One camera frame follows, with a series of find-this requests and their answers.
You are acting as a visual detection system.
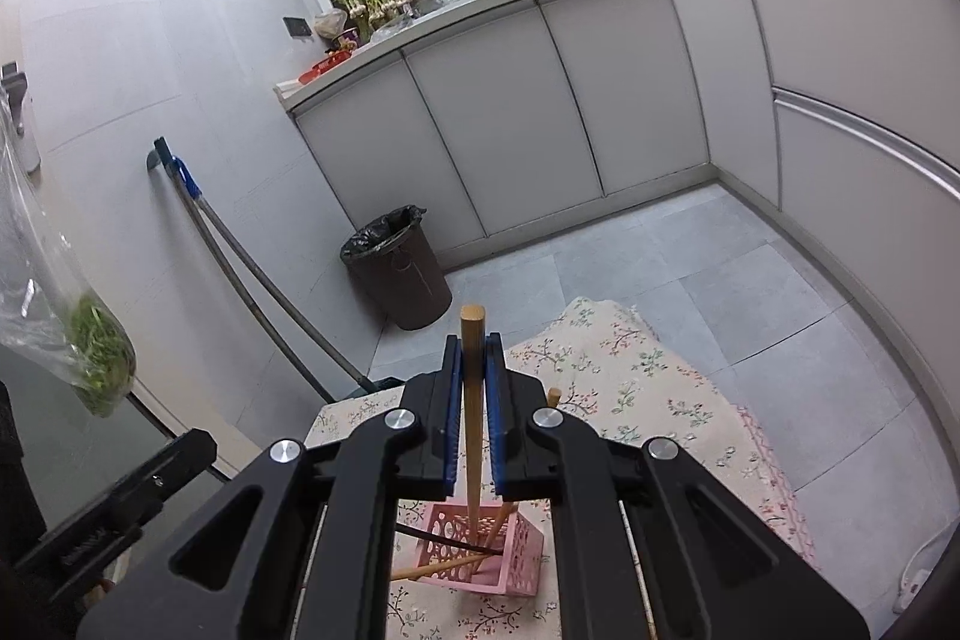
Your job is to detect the grey metal broom handle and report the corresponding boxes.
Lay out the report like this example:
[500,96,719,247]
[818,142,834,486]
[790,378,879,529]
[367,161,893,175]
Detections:
[196,194,370,390]

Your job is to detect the grey door handle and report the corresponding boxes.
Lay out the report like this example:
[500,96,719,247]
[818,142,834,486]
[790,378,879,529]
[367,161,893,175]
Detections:
[0,61,42,172]

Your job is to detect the pink perforated utensil basket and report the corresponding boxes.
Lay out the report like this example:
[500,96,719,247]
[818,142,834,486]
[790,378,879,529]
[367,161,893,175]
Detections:
[388,500,546,597]

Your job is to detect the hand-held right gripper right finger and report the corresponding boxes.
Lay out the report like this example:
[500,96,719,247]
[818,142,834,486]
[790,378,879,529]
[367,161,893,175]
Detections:
[485,332,872,640]

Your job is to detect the clear plastic bag of greens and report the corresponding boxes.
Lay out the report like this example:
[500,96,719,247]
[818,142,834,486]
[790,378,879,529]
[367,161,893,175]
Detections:
[0,119,138,418]

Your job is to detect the white kitchen cabinets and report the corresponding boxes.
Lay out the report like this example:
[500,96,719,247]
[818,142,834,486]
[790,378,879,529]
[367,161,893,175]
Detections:
[273,0,960,272]

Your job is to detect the floral tablecloth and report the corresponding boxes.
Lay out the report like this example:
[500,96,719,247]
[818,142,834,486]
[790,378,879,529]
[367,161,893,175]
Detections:
[304,296,818,640]

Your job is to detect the sprouting garlic plants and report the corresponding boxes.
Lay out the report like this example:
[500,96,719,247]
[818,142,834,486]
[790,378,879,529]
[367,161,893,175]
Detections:
[333,0,437,41]

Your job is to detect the mop and broom handles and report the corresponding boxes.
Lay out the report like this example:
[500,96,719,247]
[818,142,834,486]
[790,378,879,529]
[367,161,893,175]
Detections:
[152,137,335,405]

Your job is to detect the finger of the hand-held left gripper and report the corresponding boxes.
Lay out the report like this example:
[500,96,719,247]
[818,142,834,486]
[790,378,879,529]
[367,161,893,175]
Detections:
[13,428,219,602]

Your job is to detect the brown trash bin black liner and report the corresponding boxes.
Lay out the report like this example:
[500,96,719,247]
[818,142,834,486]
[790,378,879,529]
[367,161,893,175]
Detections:
[340,204,453,332]

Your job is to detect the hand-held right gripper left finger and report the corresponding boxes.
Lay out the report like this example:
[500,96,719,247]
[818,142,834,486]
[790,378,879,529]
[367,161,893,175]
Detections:
[76,334,462,640]

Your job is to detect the black chopstick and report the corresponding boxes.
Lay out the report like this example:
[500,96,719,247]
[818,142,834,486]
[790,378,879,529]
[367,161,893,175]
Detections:
[394,521,505,555]

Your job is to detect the red plastic container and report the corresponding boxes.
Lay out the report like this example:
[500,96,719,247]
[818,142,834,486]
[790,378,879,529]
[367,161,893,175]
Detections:
[298,49,353,85]

